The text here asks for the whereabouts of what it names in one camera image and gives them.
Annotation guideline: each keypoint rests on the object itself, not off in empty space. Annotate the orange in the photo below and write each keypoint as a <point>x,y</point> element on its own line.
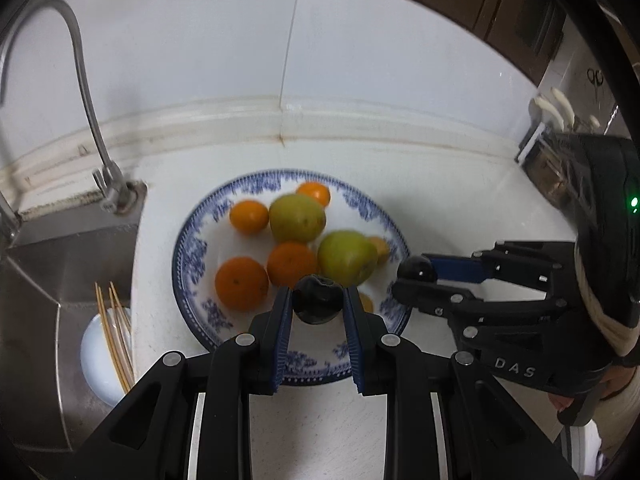
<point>242,284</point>

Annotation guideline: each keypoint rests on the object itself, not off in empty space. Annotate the white bowl in sink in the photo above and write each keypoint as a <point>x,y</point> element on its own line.
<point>97,365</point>

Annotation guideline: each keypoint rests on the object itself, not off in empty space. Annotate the blue white patterned plate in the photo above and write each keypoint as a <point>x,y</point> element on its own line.
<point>207,240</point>

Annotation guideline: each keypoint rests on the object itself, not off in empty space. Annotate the black scissors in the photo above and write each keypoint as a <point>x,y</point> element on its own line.
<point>595,77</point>

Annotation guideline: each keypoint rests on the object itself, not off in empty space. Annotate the wooden chopstick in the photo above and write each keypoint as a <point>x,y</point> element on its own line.
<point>104,310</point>
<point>122,333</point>

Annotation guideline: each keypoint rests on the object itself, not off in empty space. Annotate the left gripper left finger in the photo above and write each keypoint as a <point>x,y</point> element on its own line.
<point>148,434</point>

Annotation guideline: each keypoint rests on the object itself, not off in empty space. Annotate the white dish rack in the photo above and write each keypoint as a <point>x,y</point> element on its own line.
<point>528,142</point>

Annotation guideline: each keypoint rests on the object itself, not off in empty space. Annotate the small brownish-green round fruit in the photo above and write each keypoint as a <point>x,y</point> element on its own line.
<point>382,249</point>

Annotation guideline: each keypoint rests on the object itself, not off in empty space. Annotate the dark plum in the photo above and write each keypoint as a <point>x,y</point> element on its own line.
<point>417,268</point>
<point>317,300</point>

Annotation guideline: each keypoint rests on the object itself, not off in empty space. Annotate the curved steel drinking faucet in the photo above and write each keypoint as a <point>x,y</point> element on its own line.
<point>117,196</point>

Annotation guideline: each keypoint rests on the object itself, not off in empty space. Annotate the large green apple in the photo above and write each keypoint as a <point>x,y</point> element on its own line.
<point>296,218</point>

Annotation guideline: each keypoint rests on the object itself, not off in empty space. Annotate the orange tangerine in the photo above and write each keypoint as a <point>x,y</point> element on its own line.
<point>316,190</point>
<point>249,217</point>
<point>289,262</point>

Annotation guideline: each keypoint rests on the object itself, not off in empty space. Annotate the small green-brown fruit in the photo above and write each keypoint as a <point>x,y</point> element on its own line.
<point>366,302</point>

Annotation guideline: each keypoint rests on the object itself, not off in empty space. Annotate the stainless steel sink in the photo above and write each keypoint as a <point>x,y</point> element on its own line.
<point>48,277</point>

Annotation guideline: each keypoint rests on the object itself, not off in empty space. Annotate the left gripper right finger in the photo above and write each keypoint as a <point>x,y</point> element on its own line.
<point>446,417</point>

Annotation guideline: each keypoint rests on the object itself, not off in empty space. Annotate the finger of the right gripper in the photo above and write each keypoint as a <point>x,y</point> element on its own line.
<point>430,299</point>
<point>473,270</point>

